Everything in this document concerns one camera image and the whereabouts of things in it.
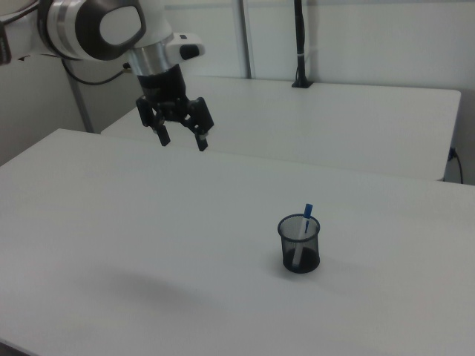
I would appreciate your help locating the black mesh pen cup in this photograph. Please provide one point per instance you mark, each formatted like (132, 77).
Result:
(300, 257)

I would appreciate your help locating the white side table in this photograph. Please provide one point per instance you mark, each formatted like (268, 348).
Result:
(297, 122)

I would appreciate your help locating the blue and white marker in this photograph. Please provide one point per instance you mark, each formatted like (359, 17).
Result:
(306, 215)

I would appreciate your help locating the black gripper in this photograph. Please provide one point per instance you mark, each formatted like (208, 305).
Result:
(163, 89)

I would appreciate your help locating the black camera stand pole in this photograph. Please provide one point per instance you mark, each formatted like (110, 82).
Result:
(300, 37)

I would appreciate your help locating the grey partition frame post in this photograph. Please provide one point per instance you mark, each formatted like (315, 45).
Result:
(248, 37)

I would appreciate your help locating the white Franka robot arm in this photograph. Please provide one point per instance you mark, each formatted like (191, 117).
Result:
(74, 22)

